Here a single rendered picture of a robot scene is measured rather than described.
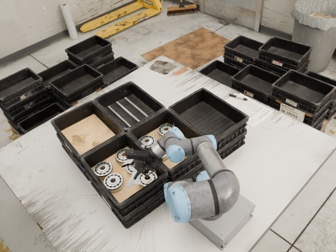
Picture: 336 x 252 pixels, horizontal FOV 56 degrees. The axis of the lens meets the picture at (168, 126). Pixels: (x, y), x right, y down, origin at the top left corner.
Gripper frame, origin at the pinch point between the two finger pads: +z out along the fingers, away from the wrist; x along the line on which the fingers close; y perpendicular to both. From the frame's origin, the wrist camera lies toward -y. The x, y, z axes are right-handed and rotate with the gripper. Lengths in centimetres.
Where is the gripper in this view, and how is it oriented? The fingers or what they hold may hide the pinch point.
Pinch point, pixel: (122, 176)
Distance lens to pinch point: 155.9
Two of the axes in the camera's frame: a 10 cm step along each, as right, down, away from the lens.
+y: 6.3, 5.3, 5.8
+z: -7.3, 6.5, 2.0
